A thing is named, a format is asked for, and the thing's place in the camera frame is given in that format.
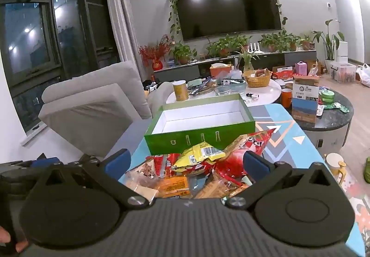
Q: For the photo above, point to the orange cup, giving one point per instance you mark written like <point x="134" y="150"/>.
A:
<point x="286" y="98"/>

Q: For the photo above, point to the teal tray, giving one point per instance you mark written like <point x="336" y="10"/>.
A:
<point x="240" y="86"/>

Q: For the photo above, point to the white router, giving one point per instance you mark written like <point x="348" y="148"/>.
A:
<point x="255" y="48"/>

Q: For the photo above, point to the red and white box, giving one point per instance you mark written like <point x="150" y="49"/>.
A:
<point x="284" y="74"/>

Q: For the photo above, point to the dark round table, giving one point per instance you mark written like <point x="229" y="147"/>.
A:
<point x="332" y="126"/>

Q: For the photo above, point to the grey sofa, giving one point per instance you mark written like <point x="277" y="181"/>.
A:
<point x="86" y="106"/>

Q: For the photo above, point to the clear storage bin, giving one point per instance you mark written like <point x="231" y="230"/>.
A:
<point x="342" y="72"/>

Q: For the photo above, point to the dark framed window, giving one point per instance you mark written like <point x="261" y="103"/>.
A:
<point x="29" y="42"/>

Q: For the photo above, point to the white round table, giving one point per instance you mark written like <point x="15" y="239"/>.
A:
<point x="266" y="92"/>

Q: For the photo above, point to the large red snack packet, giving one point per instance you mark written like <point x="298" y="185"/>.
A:
<point x="231" y="152"/>

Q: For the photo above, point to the brown nut snack packet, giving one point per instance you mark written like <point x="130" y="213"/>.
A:
<point x="141" y="173"/>

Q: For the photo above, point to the white curtain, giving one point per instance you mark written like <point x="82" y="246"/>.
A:
<point x="121" y="14"/>

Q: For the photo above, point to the floral rug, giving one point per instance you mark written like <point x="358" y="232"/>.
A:
<point x="358" y="202"/>

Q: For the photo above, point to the green cardboard box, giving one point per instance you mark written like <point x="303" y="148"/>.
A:
<point x="188" y="137"/>

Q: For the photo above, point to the plant in glass vase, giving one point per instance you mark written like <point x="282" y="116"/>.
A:
<point x="248" y="61"/>

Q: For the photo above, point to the red flower arrangement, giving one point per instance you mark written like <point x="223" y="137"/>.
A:
<point x="153" y="53"/>

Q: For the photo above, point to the black television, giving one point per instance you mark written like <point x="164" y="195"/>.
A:
<point x="228" y="5"/>

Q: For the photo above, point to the small red snack packet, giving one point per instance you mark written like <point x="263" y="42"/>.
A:
<point x="157" y="163"/>

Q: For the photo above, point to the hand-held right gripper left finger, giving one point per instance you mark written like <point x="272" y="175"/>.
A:
<point x="118" y="163"/>

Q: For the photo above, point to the green foil packet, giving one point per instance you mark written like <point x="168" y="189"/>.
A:
<point x="336" y="106"/>

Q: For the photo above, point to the pink box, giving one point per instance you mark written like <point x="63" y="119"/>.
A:
<point x="300" y="68"/>

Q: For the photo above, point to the potted green plant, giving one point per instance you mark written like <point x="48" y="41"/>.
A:
<point x="242" y="41"/>
<point x="270" y="41"/>
<point x="222" y="47"/>
<point x="183" y="53"/>
<point x="290" y="41"/>
<point x="307" y="41"/>

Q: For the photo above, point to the glass beaker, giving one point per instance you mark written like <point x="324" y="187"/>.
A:
<point x="223" y="90"/>

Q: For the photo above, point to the yellow snack packet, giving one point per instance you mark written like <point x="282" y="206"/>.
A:
<point x="196" y="155"/>

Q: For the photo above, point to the clear biscuit packet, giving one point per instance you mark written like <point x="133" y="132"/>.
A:
<point x="214" y="189"/>

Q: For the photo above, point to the wicker basket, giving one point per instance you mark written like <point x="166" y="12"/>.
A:
<point x="257" y="80"/>

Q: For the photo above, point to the white plastic bag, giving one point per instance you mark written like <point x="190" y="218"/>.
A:
<point x="364" y="75"/>

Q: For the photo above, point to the tall leafy potted plant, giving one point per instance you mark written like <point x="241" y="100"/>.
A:
<point x="329" y="42"/>

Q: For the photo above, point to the black clothes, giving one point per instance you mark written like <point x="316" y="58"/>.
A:
<point x="149" y="85"/>

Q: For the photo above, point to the white air purifier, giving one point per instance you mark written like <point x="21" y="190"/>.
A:
<point x="342" y="50"/>

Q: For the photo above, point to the green wallet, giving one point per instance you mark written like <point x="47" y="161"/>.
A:
<point x="196" y="83"/>

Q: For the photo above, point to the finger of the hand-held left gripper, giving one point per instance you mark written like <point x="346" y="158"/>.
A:
<point x="44" y="163"/>

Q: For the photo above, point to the green soft object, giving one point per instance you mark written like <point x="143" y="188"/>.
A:
<point x="367" y="168"/>

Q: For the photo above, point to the brown paper cup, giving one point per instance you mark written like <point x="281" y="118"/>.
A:
<point x="289" y="85"/>

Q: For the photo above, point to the brown and blue cardboard box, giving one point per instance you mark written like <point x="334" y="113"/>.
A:
<point x="305" y="103"/>

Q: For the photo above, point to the yellow can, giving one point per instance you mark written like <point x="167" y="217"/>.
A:
<point x="180" y="90"/>

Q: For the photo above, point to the orange tissue box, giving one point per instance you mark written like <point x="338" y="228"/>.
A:
<point x="219" y="71"/>

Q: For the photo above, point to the person's left hand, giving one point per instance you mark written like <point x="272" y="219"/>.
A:
<point x="4" y="235"/>

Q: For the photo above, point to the grey television cabinet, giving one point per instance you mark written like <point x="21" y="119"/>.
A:
<point x="185" y="70"/>

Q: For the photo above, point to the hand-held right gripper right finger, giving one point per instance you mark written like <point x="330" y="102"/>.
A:
<point x="254" y="164"/>

